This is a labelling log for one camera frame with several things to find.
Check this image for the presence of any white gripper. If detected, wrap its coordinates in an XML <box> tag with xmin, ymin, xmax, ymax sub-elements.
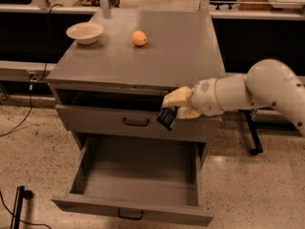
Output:
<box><xmin>162</xmin><ymin>78</ymin><xmax>224</xmax><ymax>119</ymax></box>

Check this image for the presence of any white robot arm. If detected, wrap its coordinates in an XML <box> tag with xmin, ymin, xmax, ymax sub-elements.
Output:
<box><xmin>162</xmin><ymin>59</ymin><xmax>305</xmax><ymax>135</ymax></box>

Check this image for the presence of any grey drawer cabinet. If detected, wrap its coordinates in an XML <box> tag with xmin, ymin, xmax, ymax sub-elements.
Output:
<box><xmin>46</xmin><ymin>9</ymin><xmax>231</xmax><ymax>151</ymax></box>

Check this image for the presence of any open grey lower drawer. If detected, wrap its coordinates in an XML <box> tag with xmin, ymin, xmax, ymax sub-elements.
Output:
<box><xmin>52</xmin><ymin>135</ymin><xmax>213</xmax><ymax>227</ymax></box>

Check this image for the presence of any orange fruit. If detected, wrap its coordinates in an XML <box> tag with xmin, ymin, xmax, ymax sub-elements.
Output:
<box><xmin>132</xmin><ymin>31</ymin><xmax>147</xmax><ymax>47</ymax></box>

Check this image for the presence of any black stand leg right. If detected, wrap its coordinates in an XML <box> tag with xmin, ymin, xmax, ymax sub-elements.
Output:
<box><xmin>241</xmin><ymin>110</ymin><xmax>263</xmax><ymax>156</ymax></box>

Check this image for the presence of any white ceramic bowl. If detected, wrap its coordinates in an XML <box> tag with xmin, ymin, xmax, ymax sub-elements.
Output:
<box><xmin>66</xmin><ymin>22</ymin><xmax>104</xmax><ymax>45</ymax></box>

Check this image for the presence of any wooden box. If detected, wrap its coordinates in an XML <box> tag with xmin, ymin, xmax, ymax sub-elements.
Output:
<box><xmin>239</xmin><ymin>0</ymin><xmax>274</xmax><ymax>10</ymax></box>

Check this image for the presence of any black stand bottom left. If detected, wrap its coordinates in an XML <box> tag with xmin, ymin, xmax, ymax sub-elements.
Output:
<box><xmin>0</xmin><ymin>185</ymin><xmax>53</xmax><ymax>229</ymax></box>

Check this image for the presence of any black power cable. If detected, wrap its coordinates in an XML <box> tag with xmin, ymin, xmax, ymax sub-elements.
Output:
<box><xmin>0</xmin><ymin>3</ymin><xmax>65</xmax><ymax>138</ymax></box>

